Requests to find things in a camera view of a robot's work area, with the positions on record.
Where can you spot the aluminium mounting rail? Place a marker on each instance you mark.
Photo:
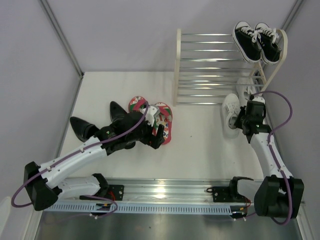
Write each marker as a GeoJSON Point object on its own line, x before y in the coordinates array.
{"type": "Point", "coordinates": [180, 191]}

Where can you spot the right black canvas sneaker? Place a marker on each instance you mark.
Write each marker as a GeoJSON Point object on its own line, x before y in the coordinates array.
{"type": "Point", "coordinates": [270, 50]}

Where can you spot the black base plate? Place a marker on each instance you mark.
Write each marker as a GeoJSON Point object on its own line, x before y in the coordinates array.
{"type": "Point", "coordinates": [226, 194]}
{"type": "Point", "coordinates": [115, 192]}

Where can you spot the slotted grey cable duct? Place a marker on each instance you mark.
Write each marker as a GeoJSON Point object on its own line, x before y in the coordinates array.
{"type": "Point", "coordinates": [147, 208]}

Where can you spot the left aluminium frame post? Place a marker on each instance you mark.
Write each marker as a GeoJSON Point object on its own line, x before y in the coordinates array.
{"type": "Point", "coordinates": [45, 5]}

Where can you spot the cream shoe rack chrome bars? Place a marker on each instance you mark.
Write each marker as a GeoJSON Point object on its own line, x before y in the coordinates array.
{"type": "Point", "coordinates": [208, 67]}

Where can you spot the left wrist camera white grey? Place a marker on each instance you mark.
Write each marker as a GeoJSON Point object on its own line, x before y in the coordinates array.
{"type": "Point", "coordinates": [150, 114]}

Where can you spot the white sneaker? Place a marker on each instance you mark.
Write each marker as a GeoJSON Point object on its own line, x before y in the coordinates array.
{"type": "Point", "coordinates": [229, 111]}
{"type": "Point", "coordinates": [245, 87]}

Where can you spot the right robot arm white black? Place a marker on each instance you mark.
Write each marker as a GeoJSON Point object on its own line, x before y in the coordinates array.
{"type": "Point", "coordinates": [280, 194]}

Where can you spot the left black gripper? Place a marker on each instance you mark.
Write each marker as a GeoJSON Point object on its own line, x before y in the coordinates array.
{"type": "Point", "coordinates": [152, 140]}

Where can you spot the red green flip-flop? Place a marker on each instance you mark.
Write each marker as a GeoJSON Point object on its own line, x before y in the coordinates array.
{"type": "Point", "coordinates": [137, 104]}
{"type": "Point", "coordinates": [165, 118]}

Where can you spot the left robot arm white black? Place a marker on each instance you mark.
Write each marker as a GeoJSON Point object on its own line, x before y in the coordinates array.
{"type": "Point", "coordinates": [47, 183]}

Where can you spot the left black canvas sneaker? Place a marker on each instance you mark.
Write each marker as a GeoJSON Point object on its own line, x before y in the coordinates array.
{"type": "Point", "coordinates": [246, 39]}

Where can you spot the black canvas sneaker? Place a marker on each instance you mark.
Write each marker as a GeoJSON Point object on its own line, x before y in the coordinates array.
{"type": "Point", "coordinates": [270, 50]}
{"type": "Point", "coordinates": [246, 39]}

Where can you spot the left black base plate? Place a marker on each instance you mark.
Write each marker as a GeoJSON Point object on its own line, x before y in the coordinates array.
{"type": "Point", "coordinates": [115, 192]}

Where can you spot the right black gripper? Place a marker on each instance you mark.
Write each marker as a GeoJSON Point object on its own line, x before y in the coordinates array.
{"type": "Point", "coordinates": [242, 111]}

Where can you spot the aluminium frame post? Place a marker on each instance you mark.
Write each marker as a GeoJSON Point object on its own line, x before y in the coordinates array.
{"type": "Point", "coordinates": [292, 15]}
{"type": "Point", "coordinates": [45, 5]}

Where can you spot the right aluminium frame post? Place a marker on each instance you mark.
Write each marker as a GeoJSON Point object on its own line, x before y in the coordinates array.
{"type": "Point", "coordinates": [292, 15]}

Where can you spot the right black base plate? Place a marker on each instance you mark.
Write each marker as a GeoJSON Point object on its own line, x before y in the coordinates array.
{"type": "Point", "coordinates": [226, 194]}

